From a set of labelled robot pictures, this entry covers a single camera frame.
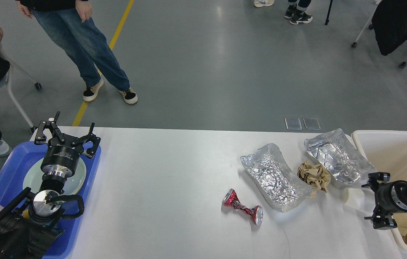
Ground chair with black jacket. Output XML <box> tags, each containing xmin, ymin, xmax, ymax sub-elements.
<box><xmin>351</xmin><ymin>0</ymin><xmax>407</xmax><ymax>56</ymax></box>

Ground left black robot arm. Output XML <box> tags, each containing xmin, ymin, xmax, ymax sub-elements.
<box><xmin>0</xmin><ymin>112</ymin><xmax>101</xmax><ymax>259</ymax></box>

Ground crumpled brown paper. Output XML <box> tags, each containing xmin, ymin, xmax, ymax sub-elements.
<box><xmin>297</xmin><ymin>161</ymin><xmax>331</xmax><ymax>198</ymax></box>

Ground green ceramic plate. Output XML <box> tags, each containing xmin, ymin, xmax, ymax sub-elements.
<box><xmin>22</xmin><ymin>158</ymin><xmax>86</xmax><ymax>195</ymax></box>

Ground person in blue jeans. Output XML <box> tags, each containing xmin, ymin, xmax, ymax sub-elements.
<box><xmin>17</xmin><ymin>0</ymin><xmax>138</xmax><ymax>105</ymax></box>

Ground small crumpled foil sheet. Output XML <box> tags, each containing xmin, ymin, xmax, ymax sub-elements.
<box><xmin>304</xmin><ymin>128</ymin><xmax>376</xmax><ymax>188</ymax></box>

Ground beige plastic bin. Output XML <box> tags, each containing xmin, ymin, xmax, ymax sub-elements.
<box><xmin>351</xmin><ymin>130</ymin><xmax>407</xmax><ymax>256</ymax></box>

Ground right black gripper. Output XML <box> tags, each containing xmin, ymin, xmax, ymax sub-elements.
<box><xmin>361</xmin><ymin>172</ymin><xmax>407</xmax><ymax>230</ymax></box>

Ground teal ceramic mug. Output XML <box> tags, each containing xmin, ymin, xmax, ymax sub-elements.
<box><xmin>22</xmin><ymin>209</ymin><xmax>30</xmax><ymax>220</ymax></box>

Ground large crumpled foil tray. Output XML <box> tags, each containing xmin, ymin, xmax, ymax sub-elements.
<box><xmin>240</xmin><ymin>143</ymin><xmax>312</xmax><ymax>213</ymax></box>

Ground person in black sneakers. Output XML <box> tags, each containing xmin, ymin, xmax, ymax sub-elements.
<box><xmin>284</xmin><ymin>0</ymin><xmax>313</xmax><ymax>25</ymax></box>

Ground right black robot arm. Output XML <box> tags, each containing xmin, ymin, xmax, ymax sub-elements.
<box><xmin>362</xmin><ymin>172</ymin><xmax>407</xmax><ymax>230</ymax></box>

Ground white office chair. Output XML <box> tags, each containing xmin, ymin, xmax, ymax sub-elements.
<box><xmin>0</xmin><ymin>43</ymin><xmax>41</xmax><ymax>134</ymax></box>

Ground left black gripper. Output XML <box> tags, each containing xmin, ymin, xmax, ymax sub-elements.
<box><xmin>34</xmin><ymin>111</ymin><xmax>101</xmax><ymax>177</ymax></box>

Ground blue plastic tray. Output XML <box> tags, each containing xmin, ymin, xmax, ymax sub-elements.
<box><xmin>0</xmin><ymin>141</ymin><xmax>102</xmax><ymax>259</ymax></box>

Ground crushed red soda can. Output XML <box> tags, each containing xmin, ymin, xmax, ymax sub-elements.
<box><xmin>222</xmin><ymin>188</ymin><xmax>263</xmax><ymax>226</ymax></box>

